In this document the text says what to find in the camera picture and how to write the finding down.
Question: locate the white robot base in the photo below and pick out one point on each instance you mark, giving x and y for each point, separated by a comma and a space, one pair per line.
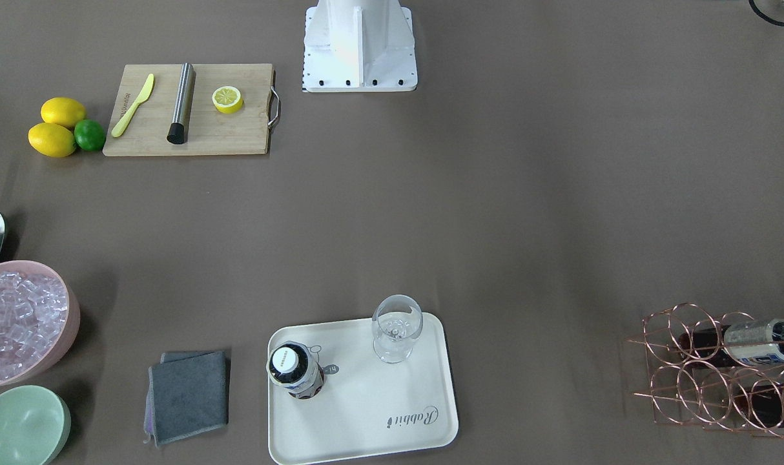
359, 46

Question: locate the tea bottle white cap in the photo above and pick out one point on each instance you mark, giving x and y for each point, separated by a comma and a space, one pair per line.
754, 343
291, 366
761, 405

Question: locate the half lemon slice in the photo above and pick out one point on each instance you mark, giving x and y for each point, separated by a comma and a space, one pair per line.
227, 99

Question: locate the clear wine glass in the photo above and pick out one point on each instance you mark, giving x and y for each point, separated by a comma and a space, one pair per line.
397, 324

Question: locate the pink bowl of ice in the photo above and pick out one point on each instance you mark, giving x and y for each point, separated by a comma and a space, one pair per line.
39, 319

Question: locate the green lime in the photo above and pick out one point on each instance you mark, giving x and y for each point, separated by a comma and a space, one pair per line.
89, 135

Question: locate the cream serving tray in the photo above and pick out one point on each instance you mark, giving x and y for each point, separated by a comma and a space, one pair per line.
365, 407

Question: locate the wooden cutting board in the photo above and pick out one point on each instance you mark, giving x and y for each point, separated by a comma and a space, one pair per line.
209, 132

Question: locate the copper wire bottle basket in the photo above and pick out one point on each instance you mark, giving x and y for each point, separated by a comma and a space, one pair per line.
681, 395

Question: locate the green bowl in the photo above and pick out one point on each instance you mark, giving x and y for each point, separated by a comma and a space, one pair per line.
34, 425

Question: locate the yellow plastic knife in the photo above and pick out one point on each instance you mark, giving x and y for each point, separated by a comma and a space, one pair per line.
142, 97

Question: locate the yellow lemon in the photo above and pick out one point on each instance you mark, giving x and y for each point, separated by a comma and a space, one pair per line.
63, 111
52, 140

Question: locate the steel muddler black tip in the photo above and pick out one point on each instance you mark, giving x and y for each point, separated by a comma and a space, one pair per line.
179, 126

